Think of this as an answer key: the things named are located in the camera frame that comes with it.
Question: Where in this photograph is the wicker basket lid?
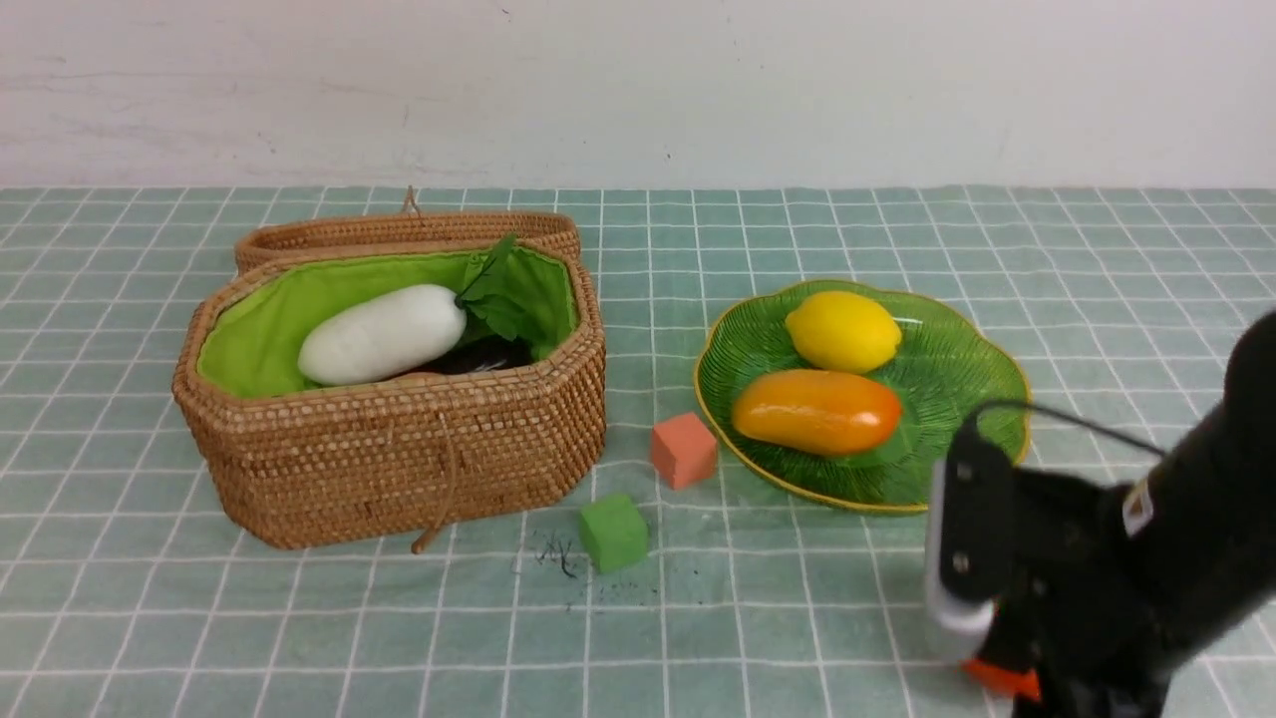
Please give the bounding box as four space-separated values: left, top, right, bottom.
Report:
234 186 582 273

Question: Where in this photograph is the green foam cube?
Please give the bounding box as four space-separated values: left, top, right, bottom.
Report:
578 494 649 575

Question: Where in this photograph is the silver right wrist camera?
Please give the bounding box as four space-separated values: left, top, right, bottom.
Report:
923 420 1014 663

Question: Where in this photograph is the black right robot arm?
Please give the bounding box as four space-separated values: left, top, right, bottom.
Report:
991 312 1273 717

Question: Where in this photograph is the woven wicker basket green lining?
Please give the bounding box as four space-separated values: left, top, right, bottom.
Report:
171 240 607 551

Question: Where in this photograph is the orange foam cube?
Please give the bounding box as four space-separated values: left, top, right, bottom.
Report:
649 412 718 491

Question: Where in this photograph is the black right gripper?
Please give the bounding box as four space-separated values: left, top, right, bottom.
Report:
986 469 1197 717

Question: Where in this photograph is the orange persimmon green calyx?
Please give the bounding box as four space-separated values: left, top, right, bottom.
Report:
962 659 1041 703

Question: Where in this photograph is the dark purple eggplant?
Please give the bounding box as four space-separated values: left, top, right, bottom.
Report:
419 335 533 374

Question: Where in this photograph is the white radish with leaves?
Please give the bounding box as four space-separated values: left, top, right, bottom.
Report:
297 235 530 386

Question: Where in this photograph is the green checkered tablecloth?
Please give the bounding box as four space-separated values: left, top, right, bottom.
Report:
1 185 1273 717

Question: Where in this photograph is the orange yellow mango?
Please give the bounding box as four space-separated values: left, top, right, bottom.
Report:
731 369 905 458

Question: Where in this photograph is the yellow lemon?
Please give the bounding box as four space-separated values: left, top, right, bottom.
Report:
785 291 903 374

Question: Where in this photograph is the green glass leaf plate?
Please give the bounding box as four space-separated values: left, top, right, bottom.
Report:
693 281 1031 515

